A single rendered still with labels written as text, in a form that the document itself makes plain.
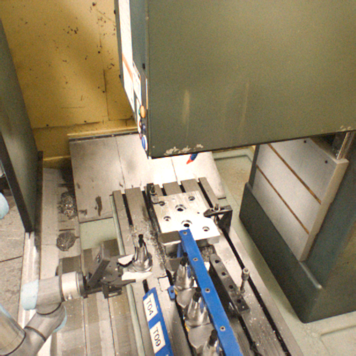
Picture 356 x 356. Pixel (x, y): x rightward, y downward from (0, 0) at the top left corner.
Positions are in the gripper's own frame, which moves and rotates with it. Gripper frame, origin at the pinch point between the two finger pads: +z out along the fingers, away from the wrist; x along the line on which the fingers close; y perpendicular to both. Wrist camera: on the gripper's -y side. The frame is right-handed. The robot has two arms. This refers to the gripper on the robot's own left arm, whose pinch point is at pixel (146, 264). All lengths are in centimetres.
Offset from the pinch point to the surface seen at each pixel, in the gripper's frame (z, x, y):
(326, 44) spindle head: 41, 1, -62
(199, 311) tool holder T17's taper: 9.1, 22.0, -6.5
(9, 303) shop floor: -76, -83, 119
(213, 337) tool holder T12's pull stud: 8.8, 31.6, -12.3
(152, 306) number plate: 1.2, -0.9, 25.1
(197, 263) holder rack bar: 14.4, 5.8, -2.8
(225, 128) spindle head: 20.3, 1.1, -45.5
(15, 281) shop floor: -74, -99, 119
